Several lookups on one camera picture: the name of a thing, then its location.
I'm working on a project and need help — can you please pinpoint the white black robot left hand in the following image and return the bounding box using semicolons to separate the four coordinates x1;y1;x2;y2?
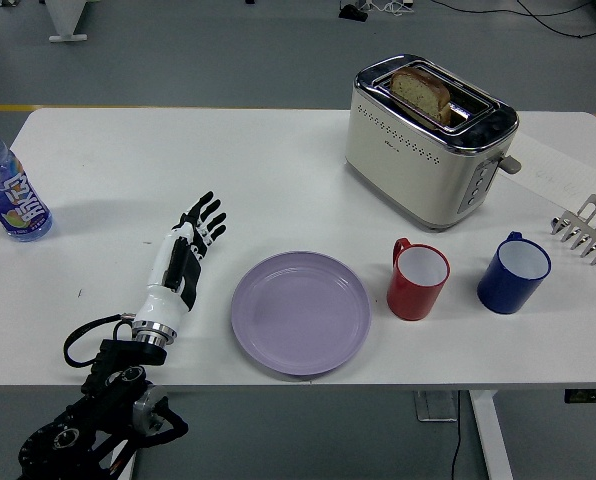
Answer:
132;190;228;335

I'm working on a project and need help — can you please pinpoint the lilac plate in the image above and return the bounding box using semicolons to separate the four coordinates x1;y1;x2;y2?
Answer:
230;250;373;378

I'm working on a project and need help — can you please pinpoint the blue labelled drink bottle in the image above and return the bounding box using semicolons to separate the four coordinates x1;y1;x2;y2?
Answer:
0;119;54;243

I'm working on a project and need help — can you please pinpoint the red mug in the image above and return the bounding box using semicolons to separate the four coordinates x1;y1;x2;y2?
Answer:
386;237;452;322

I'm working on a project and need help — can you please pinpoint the cream chrome toaster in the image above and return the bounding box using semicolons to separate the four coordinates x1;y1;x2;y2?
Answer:
344;53;523;233

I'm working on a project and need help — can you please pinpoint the white stand base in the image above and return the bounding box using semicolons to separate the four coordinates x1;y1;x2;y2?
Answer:
42;0;90;44

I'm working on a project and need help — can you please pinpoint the grey floor socket box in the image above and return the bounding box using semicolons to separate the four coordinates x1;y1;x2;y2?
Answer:
411;390;460;424

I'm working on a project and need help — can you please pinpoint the slice of toast bread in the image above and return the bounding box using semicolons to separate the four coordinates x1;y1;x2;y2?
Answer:
389;67;453;124

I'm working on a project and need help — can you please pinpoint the black floor device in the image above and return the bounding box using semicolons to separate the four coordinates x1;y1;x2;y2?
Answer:
337;3;369;23

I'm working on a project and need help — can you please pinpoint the blue mug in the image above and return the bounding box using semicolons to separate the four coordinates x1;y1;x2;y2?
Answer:
476;231;553;316

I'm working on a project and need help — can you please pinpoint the white paper sheet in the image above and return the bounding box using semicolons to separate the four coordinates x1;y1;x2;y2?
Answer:
497;130;596;211

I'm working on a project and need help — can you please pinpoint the silver metal toast rack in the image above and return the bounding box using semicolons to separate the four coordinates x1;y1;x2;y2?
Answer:
549;193;596;266

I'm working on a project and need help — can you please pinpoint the black power cable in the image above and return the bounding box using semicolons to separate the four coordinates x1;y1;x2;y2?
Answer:
446;390;465;480

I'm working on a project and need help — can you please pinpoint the black floor cable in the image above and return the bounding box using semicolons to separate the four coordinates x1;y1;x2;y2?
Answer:
430;0;596;39

